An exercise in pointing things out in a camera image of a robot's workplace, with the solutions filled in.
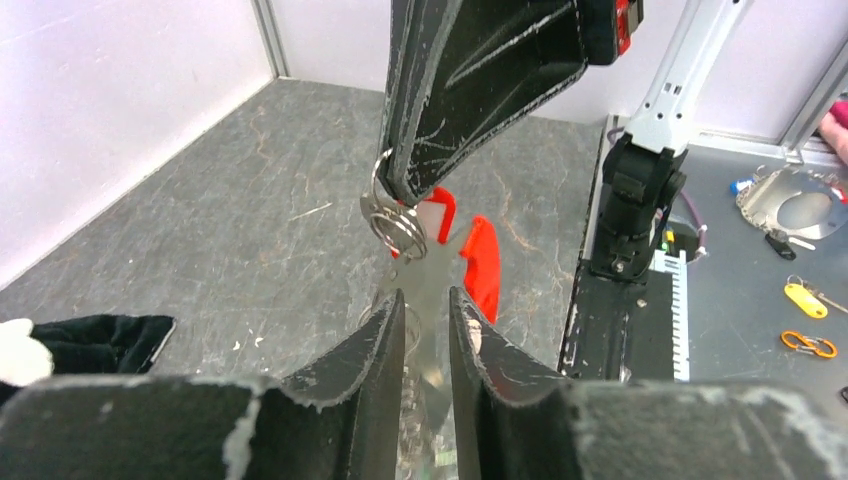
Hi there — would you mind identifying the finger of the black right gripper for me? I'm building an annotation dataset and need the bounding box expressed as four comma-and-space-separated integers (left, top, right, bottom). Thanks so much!
377, 1, 587, 206

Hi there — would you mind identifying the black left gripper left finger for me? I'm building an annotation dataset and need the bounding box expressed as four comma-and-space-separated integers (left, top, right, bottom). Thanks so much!
1, 291, 405, 479

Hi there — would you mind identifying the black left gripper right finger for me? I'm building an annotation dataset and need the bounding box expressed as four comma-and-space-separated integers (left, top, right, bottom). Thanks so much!
449, 287, 847, 479

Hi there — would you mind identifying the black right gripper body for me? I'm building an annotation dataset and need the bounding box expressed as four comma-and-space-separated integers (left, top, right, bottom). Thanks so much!
577, 0, 644, 66

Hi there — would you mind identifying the red tagged key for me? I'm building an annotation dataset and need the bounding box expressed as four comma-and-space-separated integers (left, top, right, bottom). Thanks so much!
359, 148, 457, 260

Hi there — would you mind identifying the silver keyring with red tool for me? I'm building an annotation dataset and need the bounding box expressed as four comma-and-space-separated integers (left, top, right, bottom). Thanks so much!
357, 215, 502, 480

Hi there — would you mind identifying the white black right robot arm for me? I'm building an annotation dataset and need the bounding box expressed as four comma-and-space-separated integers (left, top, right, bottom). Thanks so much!
362, 1, 749, 283

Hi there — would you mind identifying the person hand background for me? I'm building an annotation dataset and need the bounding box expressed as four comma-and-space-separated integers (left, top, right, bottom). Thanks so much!
818, 100, 847, 164

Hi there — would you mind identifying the silver metal plate tool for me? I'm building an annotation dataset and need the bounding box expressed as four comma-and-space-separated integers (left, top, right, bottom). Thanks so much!
729, 166, 847, 241

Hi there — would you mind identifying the black white checkered pillow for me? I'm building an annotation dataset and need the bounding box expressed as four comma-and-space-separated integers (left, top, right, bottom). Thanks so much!
1, 314, 176, 403

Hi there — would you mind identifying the black key fob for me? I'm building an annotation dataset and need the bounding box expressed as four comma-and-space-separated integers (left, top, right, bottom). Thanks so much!
764, 230, 797, 261

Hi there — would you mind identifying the orange carabiner clip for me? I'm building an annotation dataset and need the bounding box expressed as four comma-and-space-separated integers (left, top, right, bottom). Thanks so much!
779, 330, 839, 359

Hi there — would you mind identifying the yellow key tag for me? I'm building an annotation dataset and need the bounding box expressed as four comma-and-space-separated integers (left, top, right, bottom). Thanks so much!
783, 275, 847, 320

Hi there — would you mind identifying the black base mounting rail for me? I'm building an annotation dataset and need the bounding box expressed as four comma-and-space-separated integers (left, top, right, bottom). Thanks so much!
558, 250, 691, 383

